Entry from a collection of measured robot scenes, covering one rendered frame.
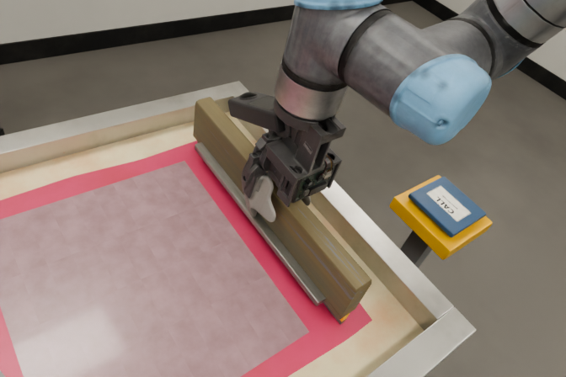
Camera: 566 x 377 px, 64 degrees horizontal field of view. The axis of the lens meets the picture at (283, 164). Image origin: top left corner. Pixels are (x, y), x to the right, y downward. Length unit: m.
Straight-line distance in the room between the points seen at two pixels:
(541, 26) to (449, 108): 0.14
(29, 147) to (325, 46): 0.48
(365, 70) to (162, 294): 0.38
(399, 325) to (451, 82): 0.39
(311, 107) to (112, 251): 0.34
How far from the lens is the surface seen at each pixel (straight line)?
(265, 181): 0.58
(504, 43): 0.48
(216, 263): 0.64
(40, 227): 0.69
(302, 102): 0.46
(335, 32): 0.41
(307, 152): 0.50
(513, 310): 2.15
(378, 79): 0.39
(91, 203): 0.70
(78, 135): 0.76
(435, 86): 0.37
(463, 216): 0.82
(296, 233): 0.59
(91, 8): 2.71
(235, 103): 0.59
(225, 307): 0.61
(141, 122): 0.78
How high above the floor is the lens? 1.49
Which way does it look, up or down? 43 degrees down
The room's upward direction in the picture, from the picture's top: 16 degrees clockwise
